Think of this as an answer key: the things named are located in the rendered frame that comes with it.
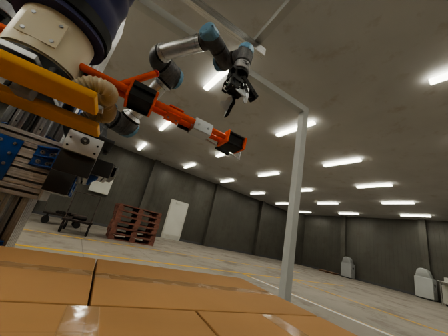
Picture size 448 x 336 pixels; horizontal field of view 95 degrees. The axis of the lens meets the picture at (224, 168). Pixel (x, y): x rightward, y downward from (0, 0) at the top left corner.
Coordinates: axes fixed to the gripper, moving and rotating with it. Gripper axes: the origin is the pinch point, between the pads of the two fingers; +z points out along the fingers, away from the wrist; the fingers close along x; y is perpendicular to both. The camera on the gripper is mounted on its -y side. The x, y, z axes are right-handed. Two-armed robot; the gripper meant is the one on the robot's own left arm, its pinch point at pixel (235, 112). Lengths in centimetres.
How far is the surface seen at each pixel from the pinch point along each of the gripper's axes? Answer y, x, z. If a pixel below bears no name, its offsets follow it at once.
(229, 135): 2.4, 4.6, 14.0
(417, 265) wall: -1507, -390, -54
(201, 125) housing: 14.1, 4.1, 15.2
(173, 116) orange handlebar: 23.7, 2.3, 16.2
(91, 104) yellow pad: 44, 11, 28
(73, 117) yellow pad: 49, -5, 27
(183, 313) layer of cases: 13, 23, 65
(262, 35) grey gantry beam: -65, -101, -204
